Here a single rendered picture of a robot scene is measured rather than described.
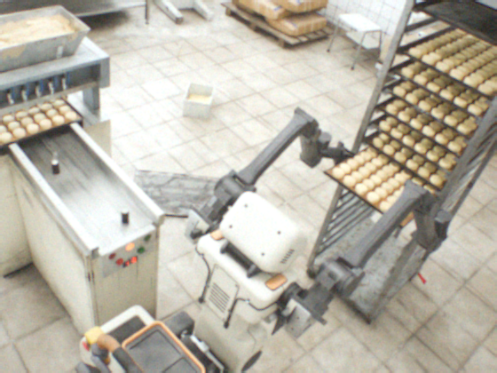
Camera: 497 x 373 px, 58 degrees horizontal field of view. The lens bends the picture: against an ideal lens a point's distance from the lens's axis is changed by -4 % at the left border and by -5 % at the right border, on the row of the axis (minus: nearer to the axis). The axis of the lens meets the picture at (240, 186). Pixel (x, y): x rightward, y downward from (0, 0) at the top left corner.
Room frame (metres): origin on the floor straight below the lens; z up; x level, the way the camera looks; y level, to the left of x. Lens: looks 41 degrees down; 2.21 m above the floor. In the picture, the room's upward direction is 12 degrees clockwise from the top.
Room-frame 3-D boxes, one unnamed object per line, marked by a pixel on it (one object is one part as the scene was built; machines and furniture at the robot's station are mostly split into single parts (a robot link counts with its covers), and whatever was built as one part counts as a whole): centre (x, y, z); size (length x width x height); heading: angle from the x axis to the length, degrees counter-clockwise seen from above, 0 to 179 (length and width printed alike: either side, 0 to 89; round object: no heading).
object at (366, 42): (5.03, -0.96, 0.23); 0.45 x 0.45 x 0.46; 40
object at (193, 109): (3.36, 0.49, 0.08); 0.30 x 0.22 x 0.16; 2
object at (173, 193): (2.28, 0.41, 0.02); 0.60 x 0.40 x 0.03; 99
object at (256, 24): (5.51, -0.03, 0.06); 1.20 x 0.80 x 0.11; 50
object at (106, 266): (1.13, 0.38, 0.77); 0.24 x 0.04 x 0.14; 141
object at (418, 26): (2.02, -0.69, 1.59); 0.64 x 0.03 x 0.03; 142
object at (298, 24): (5.32, -0.26, 0.19); 0.72 x 0.42 x 0.15; 142
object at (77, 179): (1.36, 0.66, 0.45); 0.70 x 0.34 x 0.90; 51
